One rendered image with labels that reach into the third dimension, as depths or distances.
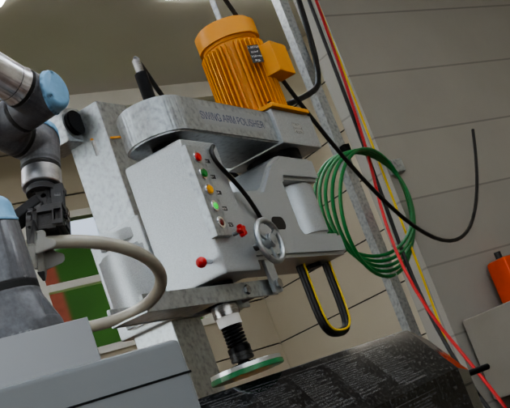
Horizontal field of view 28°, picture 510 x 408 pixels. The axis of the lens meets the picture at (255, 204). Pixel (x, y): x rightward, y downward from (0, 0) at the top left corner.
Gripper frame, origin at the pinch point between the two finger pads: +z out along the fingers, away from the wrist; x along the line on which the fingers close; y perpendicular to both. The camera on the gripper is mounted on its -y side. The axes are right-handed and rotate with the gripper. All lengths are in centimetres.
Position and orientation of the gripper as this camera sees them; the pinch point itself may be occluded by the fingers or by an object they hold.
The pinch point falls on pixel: (36, 270)
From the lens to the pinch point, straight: 223.0
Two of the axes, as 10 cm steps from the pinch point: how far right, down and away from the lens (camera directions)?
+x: 1.1, 4.9, 8.6
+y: 9.8, -1.8, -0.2
